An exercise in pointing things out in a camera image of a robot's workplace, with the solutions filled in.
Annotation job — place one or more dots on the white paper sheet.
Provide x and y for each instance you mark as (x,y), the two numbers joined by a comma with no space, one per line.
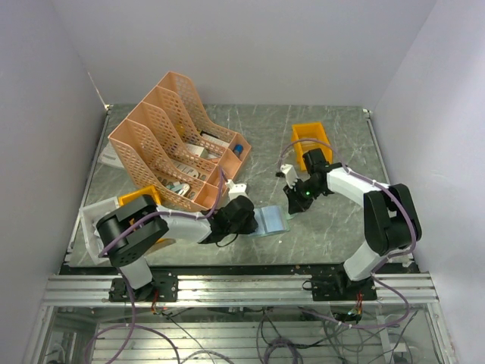
(109,157)

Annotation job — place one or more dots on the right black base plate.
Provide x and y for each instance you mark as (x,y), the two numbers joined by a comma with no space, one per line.
(339,289)

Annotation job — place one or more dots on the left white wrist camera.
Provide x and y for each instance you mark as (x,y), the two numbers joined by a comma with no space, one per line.
(235,190)

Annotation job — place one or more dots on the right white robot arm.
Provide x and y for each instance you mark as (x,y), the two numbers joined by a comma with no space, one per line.
(391,224)

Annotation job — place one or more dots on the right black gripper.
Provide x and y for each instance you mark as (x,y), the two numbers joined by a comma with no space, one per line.
(295,204)

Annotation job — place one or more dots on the aluminium rail frame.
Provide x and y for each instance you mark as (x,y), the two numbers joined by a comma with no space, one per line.
(234,290)

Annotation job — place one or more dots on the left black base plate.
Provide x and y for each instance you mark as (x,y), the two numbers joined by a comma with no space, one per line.
(163,288)

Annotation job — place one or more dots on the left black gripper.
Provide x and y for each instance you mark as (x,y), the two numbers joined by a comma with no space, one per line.
(251,227)

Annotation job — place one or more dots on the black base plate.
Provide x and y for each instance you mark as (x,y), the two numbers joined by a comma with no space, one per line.
(339,289)
(163,288)

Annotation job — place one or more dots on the white bin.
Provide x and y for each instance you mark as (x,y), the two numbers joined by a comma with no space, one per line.
(89,217)

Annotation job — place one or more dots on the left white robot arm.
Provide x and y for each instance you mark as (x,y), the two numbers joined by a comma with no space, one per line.
(130,231)

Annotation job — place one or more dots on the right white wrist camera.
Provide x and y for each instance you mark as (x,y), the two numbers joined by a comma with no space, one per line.
(288,172)

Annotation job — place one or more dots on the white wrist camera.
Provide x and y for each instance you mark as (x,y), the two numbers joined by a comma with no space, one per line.
(235,190)
(288,172)

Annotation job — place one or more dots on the blue cylinder in organizer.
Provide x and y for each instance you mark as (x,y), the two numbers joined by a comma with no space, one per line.
(238,150)

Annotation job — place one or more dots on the pink file organizer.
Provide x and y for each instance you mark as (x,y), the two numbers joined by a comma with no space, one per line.
(169,142)

